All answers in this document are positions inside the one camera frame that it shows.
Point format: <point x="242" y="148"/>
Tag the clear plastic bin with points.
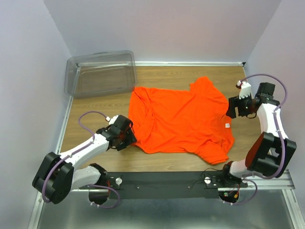
<point x="100" y="74"/>

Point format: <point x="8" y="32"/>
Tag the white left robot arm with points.
<point x="59" y="174"/>

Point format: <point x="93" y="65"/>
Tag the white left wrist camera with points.
<point x="111" y="120"/>

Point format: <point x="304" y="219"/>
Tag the orange t shirt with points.
<point x="183" y="121"/>

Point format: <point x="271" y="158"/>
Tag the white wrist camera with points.
<point x="111" y="120"/>
<point x="245" y="90"/>

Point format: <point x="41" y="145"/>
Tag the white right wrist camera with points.
<point x="245" y="90"/>

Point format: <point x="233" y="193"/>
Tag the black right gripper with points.
<point x="235" y="101"/>

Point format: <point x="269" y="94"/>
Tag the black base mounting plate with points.
<point x="168" y="185"/>

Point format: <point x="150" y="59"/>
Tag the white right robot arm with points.
<point x="272" y="151"/>

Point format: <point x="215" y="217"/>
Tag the aluminium frame rail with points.
<point x="283" y="182"/>

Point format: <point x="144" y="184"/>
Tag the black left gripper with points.
<point x="130" y="139"/>

